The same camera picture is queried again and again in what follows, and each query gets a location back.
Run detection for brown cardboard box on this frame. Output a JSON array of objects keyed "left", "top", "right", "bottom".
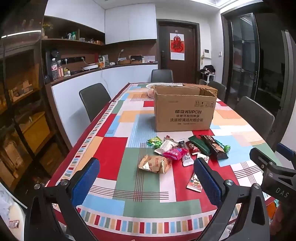
[{"left": 153, "top": 84, "right": 218, "bottom": 132}]

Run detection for colourful patchwork tablecloth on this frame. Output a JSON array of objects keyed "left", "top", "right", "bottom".
[{"left": 45, "top": 82, "right": 284, "bottom": 241}]

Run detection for white plastic bag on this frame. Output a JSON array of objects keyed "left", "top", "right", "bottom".
[{"left": 0, "top": 183, "right": 26, "bottom": 232}]

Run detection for white wall cabinets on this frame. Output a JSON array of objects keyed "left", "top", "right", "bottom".
[{"left": 44, "top": 2, "right": 158, "bottom": 45}]

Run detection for green lollipop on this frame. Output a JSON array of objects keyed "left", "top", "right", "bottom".
[{"left": 216, "top": 139, "right": 231, "bottom": 153}]

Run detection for glass sliding door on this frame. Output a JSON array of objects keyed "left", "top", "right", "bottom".
[{"left": 221, "top": 11, "right": 296, "bottom": 149}]

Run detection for wooden wall shelf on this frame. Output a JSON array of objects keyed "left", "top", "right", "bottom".
[{"left": 42, "top": 16, "right": 105, "bottom": 47}]

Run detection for clear water bottle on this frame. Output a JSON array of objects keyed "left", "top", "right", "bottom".
[{"left": 51, "top": 58, "right": 58, "bottom": 81}]

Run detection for gold foil snack packet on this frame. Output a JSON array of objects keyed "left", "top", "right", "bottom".
[{"left": 138, "top": 154, "right": 172, "bottom": 174}]

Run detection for dark grey dining chair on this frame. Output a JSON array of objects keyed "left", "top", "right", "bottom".
[
  {"left": 233, "top": 96, "right": 275, "bottom": 142},
  {"left": 79, "top": 83, "right": 112, "bottom": 122},
  {"left": 151, "top": 69, "right": 174, "bottom": 83},
  {"left": 207, "top": 80, "right": 227, "bottom": 101}
]

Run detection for wooden shelf with bottles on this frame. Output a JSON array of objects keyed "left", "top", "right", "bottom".
[{"left": 45, "top": 61, "right": 159, "bottom": 144}]

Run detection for person's right hand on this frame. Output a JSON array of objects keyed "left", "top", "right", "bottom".
[{"left": 270, "top": 204, "right": 286, "bottom": 234}]

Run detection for black cloth on white chair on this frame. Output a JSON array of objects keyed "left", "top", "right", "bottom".
[{"left": 200, "top": 65, "right": 216, "bottom": 75}]

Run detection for red small snack packet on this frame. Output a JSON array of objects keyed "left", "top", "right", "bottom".
[{"left": 186, "top": 142, "right": 199, "bottom": 155}]

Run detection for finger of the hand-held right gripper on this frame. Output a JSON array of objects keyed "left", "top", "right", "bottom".
[
  {"left": 276, "top": 142, "right": 296, "bottom": 164},
  {"left": 249, "top": 147, "right": 277, "bottom": 171}
]

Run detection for pink snack packet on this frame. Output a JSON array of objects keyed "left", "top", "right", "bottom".
[{"left": 162, "top": 148, "right": 189, "bottom": 161}]

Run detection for red door poster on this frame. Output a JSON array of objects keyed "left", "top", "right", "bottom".
[{"left": 169, "top": 33, "right": 185, "bottom": 61}]

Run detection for black biscuit packet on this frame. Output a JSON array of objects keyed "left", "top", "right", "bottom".
[{"left": 200, "top": 135, "right": 229, "bottom": 160}]

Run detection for black white snack bar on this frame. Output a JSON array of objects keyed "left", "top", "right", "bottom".
[{"left": 196, "top": 153, "right": 210, "bottom": 164}]

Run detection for black countertop appliance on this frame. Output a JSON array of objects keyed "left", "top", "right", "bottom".
[{"left": 45, "top": 48, "right": 61, "bottom": 84}]

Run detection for small white red packet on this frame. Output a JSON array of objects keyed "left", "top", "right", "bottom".
[{"left": 181, "top": 154, "right": 194, "bottom": 167}]

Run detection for dark wooden door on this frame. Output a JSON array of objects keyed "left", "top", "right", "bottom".
[{"left": 157, "top": 20, "right": 200, "bottom": 84}]

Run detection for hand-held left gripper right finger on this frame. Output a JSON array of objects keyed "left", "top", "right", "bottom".
[{"left": 193, "top": 158, "right": 271, "bottom": 241}]

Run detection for dark green long packet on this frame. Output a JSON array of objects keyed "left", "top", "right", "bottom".
[{"left": 188, "top": 135, "right": 212, "bottom": 156}]

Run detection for grey white snack packet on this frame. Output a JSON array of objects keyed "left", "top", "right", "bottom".
[{"left": 154, "top": 139, "right": 179, "bottom": 154}]

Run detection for orange red snack packet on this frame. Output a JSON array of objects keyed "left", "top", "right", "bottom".
[{"left": 188, "top": 173, "right": 204, "bottom": 192}]

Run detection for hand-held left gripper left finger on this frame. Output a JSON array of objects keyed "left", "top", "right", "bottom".
[{"left": 24, "top": 158, "right": 101, "bottom": 241}]

